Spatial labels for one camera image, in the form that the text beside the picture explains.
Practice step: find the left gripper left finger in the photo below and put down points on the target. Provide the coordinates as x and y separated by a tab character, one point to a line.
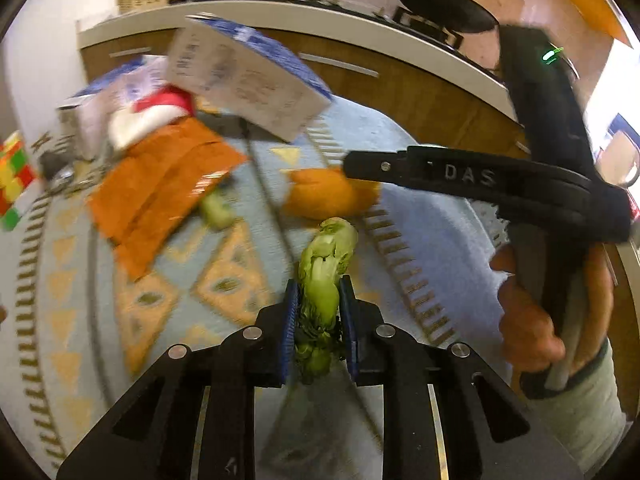
191	414

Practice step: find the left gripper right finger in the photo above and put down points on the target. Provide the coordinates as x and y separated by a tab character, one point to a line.
446	413

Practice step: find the green vegetable scrap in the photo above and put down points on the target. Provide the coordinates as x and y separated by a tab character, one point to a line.
322	264

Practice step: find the orange peel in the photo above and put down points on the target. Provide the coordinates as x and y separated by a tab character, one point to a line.
323	193

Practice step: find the orange snack wrapper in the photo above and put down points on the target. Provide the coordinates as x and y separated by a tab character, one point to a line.
155	186

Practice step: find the crushed blue milk carton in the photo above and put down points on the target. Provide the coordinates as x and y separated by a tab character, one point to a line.
85	116

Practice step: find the blue white milk carton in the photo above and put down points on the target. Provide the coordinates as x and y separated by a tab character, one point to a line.
242	71

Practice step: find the grey sleeve forearm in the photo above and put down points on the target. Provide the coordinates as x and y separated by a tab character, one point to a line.
586	416

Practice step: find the person's right hand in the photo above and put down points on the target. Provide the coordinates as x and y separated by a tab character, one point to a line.
529	341

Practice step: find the wooden cutting board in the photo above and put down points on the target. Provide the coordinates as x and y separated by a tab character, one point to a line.
483	47

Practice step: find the small green vegetable piece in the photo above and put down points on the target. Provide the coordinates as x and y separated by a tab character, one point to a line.
216	211

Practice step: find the black frying pan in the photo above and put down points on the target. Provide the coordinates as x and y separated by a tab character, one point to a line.
455	15

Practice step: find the black car key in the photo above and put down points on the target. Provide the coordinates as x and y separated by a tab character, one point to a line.
57	169

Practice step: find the rubik's cube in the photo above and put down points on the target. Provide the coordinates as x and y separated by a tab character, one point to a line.
19	182

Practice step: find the black gas stove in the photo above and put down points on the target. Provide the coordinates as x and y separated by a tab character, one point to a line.
395	15

